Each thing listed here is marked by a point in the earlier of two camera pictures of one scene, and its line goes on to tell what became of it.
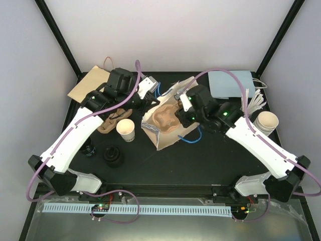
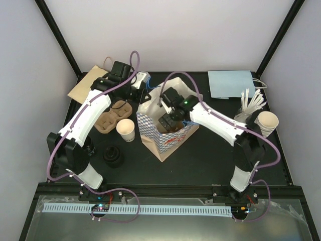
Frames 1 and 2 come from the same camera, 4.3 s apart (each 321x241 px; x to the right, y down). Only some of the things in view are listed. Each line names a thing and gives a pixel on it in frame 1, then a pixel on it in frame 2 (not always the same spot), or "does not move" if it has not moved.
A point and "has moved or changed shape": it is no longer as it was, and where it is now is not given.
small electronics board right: (239, 212) does not move
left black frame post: (60, 38) does not move
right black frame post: (292, 14) does not move
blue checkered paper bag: (160, 117) has moved or changed shape
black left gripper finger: (150, 101) → (145, 97)
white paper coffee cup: (126, 127) does not move
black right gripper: (180, 115) → (170, 121)
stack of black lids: (113, 156) does not move
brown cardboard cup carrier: (110, 122) does not move
